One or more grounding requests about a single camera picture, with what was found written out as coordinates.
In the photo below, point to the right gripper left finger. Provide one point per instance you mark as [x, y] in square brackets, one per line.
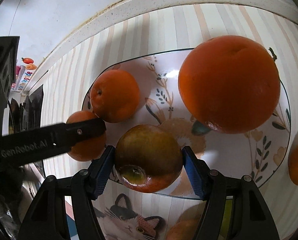
[46, 216]

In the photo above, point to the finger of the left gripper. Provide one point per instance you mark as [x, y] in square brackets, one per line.
[49, 141]

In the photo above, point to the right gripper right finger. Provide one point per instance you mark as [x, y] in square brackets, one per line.
[250, 216]

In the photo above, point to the small orange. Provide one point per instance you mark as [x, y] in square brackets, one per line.
[115, 96]
[88, 149]

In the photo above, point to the dark red apple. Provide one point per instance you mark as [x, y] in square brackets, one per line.
[148, 159]

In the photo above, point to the colourful sticker sheet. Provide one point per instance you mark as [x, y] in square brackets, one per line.
[24, 72]

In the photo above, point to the floral ceramic plate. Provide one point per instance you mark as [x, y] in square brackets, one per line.
[257, 153]

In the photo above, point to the striped cat table mat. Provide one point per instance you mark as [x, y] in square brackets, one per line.
[152, 47]

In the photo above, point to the small orange on plate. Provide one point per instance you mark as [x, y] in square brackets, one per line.
[115, 96]

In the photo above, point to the large orange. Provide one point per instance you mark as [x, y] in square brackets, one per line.
[230, 84]

